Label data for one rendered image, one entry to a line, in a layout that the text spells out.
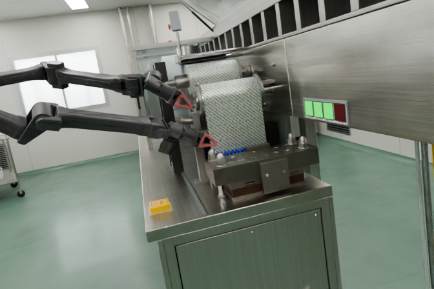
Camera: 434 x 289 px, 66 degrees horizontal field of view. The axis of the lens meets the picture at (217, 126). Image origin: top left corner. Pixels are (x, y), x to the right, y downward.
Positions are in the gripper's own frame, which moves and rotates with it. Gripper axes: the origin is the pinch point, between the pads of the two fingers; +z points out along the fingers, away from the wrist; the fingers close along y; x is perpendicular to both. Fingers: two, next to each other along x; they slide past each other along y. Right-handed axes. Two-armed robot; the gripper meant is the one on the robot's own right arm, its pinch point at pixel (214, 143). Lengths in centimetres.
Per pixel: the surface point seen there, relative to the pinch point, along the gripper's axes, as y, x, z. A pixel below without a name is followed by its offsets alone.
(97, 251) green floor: -160, -136, -18
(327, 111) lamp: 35.3, 24.1, 20.3
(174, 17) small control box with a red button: -58, 52, -28
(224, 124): 0.3, 8.4, 1.0
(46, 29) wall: -558, 46, -209
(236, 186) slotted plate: 19.0, -10.2, 7.3
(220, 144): 0.3, 0.5, 2.2
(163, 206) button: 13.5, -25.4, -13.8
